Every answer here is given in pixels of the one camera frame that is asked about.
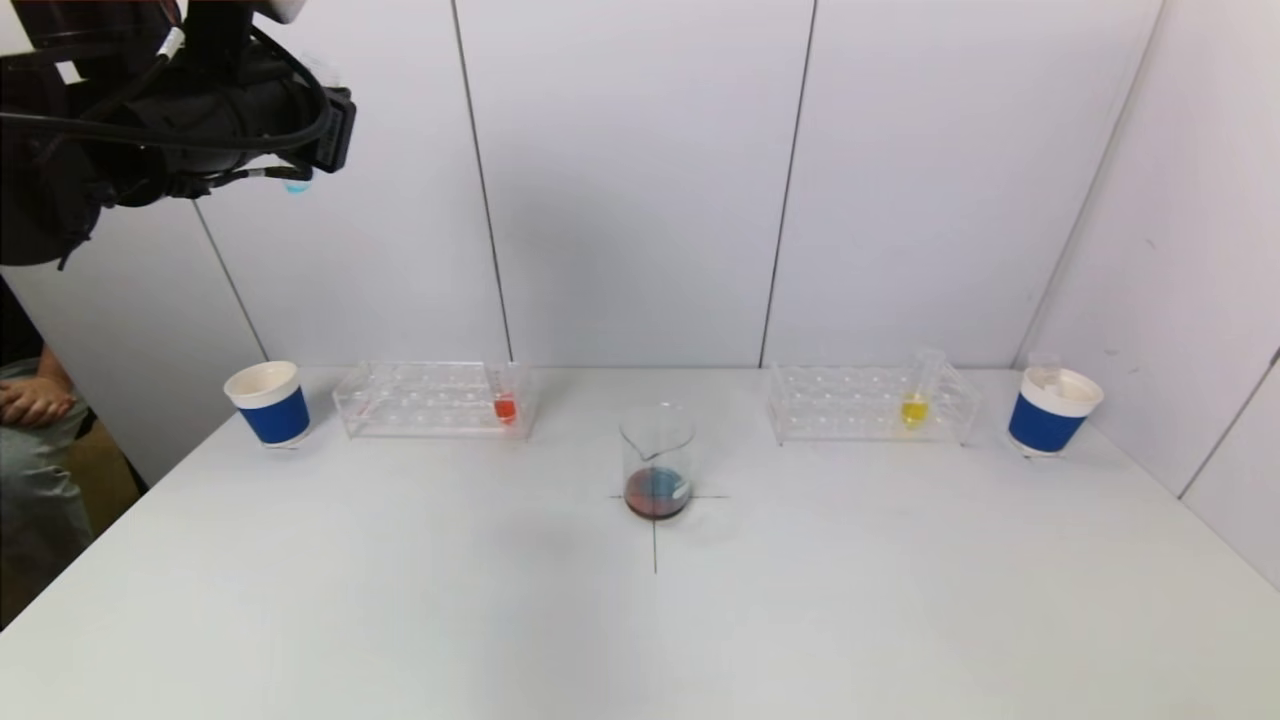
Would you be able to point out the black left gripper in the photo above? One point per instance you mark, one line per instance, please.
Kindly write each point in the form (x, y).
(338, 130)

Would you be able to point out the clear tube, yellow pigment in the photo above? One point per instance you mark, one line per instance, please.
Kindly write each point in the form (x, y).
(913, 410)

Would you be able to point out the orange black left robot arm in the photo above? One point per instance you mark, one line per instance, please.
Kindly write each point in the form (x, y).
(50, 190)

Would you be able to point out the clear tube, red pigment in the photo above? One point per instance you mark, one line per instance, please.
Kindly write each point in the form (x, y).
(506, 409)

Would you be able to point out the clear acrylic tube rack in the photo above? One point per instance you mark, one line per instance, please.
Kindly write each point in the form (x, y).
(430, 410)
(850, 410)

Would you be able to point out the clear glass beaker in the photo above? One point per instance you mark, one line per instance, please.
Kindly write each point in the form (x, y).
(657, 495)

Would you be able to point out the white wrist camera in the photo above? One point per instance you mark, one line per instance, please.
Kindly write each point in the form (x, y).
(285, 10)

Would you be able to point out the blue white paper cup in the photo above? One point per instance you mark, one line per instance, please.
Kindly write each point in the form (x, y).
(275, 415)
(1040, 425)

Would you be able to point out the white-labelled clear plastic tube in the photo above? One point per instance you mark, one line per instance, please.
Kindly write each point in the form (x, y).
(1045, 370)

